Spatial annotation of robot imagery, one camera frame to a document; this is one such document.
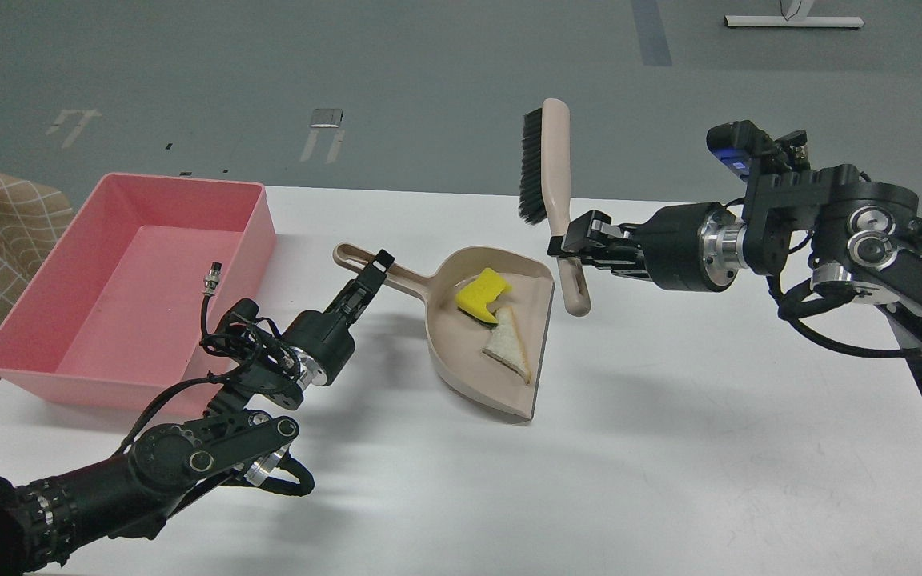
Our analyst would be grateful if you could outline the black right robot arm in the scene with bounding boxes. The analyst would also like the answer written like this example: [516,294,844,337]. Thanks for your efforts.
[520,121,922,358]

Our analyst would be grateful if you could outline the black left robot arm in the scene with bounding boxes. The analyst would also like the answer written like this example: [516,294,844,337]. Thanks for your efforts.
[0,251,394,575]

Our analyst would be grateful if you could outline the beige hand brush black bristles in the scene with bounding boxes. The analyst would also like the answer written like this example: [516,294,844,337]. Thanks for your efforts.
[517,98,591,317]

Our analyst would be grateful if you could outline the white table leg base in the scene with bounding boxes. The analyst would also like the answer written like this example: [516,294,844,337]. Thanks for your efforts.
[722,1,866,30]

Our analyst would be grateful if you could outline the white bread slice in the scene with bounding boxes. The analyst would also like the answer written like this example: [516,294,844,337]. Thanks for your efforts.
[482,306,533,386]

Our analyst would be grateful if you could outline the yellow green sponge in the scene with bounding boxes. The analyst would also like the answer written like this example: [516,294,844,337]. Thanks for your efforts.
[454,267,512,325]

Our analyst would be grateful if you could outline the beige plastic dustpan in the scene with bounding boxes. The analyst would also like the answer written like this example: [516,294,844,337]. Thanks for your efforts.
[333,243,555,422]

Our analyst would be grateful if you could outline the pink plastic bin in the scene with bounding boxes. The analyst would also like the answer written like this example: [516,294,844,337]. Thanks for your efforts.
[0,174,277,411]

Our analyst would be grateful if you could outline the metal floor plate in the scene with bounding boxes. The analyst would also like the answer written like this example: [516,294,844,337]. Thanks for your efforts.
[310,108,344,129]

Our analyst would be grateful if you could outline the black cable with metal plug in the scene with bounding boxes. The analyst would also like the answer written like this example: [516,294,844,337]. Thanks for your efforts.
[199,261,230,353]

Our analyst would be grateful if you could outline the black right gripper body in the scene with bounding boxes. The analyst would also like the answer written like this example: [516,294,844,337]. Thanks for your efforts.
[637,202,738,292]

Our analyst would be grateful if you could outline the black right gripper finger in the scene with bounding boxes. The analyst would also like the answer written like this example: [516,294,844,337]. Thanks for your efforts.
[561,210,638,250]
[548,236,645,278]

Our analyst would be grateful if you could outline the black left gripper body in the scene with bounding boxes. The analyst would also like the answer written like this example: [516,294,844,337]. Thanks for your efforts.
[283,310,355,386]

